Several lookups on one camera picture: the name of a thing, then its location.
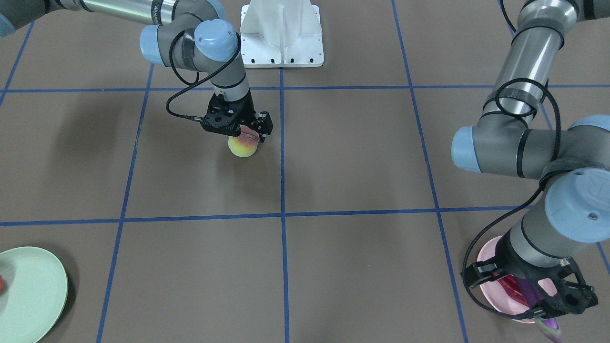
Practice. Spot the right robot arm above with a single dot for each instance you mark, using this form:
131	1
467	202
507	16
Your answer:
192	35

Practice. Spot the pink plate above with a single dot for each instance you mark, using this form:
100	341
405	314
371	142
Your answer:
492	291

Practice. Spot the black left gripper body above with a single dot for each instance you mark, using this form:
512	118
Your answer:
518	271

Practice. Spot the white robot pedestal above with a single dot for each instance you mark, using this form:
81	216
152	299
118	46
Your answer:
281	34

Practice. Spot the purple eggplant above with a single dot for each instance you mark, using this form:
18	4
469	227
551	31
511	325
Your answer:
549	327

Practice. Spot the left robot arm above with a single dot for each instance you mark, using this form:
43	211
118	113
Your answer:
519	134

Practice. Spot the green plate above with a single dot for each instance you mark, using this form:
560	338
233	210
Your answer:
33	296

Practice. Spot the red chili pepper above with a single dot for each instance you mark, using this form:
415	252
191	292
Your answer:
512	289

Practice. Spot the yellow pink peach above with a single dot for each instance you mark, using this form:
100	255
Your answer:
245	144

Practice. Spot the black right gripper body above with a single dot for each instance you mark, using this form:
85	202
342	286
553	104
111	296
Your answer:
249	112

